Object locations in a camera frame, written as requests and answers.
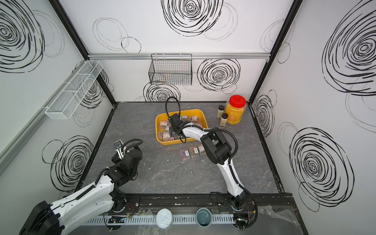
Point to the yellow plastic storage tray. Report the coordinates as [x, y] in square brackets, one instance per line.
[163, 116]

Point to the red lid corn jar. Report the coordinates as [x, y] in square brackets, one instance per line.
[235, 108]

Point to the white slotted cable duct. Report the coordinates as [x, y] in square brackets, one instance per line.
[183, 219]

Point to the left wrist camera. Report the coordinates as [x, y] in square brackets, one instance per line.
[118, 146]

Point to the grey green cup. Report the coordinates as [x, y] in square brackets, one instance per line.
[203, 217]

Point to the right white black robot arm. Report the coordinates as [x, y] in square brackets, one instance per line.
[220, 146]

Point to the front black cap spice bottle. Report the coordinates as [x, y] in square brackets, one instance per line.
[223, 120]

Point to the clear paper clip box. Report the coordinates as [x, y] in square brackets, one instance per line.
[201, 150]
[185, 155]
[194, 152]

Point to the rear black cap spice bottle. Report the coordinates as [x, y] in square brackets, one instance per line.
[220, 111]

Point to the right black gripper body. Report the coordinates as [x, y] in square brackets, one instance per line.
[174, 131]

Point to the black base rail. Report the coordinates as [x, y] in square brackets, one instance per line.
[219, 201]

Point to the black cap spice bottle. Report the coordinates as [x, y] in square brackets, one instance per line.
[223, 120]
[220, 111]

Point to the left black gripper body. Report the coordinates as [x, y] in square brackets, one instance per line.
[138, 150]

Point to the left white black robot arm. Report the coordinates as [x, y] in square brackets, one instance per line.
[103, 195]

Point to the black wire wall basket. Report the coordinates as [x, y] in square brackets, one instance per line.
[171, 68]

